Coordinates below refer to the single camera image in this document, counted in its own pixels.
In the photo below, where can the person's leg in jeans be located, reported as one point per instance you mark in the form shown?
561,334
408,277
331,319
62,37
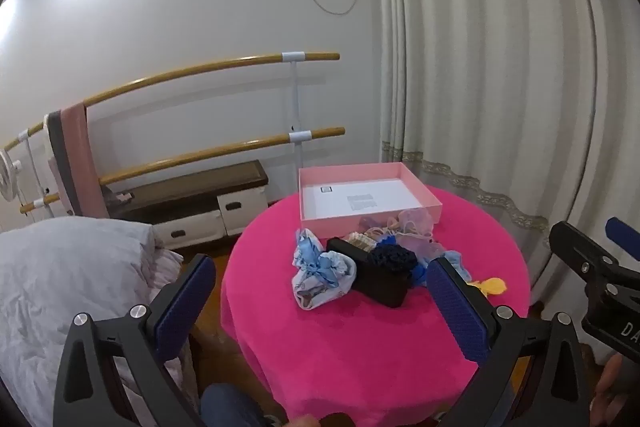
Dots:
230,407

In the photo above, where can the clear bag of cotton swabs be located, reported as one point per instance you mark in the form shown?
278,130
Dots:
360,241

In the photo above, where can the person's right hand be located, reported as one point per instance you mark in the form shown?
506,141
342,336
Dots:
607,384

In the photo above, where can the pink cardboard box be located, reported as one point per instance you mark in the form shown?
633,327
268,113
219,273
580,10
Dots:
350,192

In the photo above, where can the dark blue knit cloth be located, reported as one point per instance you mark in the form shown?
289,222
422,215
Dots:
392,259

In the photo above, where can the brown white low cabinet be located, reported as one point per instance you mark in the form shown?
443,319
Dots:
200,192

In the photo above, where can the light blue cloth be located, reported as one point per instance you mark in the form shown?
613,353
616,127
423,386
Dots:
457,264

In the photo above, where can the cream curtain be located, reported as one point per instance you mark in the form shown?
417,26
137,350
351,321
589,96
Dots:
500,57

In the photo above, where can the yellow soft item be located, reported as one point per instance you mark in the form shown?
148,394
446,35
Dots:
492,287

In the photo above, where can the round pink table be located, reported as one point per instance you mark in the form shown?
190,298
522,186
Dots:
350,347

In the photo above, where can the black pouch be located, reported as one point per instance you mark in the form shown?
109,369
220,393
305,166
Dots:
380,287

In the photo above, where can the blue printed cloth bundle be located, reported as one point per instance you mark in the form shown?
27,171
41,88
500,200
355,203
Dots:
320,277

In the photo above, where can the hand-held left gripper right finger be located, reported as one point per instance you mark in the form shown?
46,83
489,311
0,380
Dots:
457,307

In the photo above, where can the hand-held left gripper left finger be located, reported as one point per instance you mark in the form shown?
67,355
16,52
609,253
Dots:
185,302

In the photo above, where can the wooden ballet barre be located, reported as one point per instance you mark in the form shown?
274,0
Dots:
200,69

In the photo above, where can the small pink grey object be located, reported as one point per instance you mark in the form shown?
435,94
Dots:
120,198

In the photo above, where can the pink grey towel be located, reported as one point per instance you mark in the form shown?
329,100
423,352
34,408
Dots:
80,157

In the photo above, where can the white bed duvet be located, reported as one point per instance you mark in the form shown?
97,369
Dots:
65,282

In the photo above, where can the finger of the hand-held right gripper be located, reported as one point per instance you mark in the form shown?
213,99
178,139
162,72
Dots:
575,247
622,234

